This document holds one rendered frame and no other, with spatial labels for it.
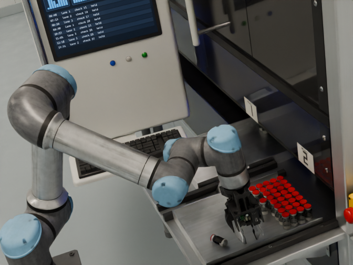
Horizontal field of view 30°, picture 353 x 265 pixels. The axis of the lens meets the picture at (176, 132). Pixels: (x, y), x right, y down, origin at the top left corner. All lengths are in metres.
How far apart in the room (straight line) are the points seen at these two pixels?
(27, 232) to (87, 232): 1.65
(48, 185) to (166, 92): 0.82
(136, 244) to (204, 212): 1.39
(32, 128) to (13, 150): 2.84
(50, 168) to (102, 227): 1.68
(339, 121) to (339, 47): 0.19
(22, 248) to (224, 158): 0.60
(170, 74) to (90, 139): 0.99
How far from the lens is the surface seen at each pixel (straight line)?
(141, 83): 2.47
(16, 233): 1.84
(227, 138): 1.56
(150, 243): 3.27
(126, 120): 2.52
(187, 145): 1.60
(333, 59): 1.54
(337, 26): 1.50
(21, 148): 4.40
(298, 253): 1.77
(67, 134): 1.55
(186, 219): 1.92
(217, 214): 1.92
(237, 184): 1.63
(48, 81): 1.65
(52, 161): 1.79
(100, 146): 1.53
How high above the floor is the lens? 2.05
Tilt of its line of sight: 30 degrees down
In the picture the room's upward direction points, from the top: 12 degrees counter-clockwise
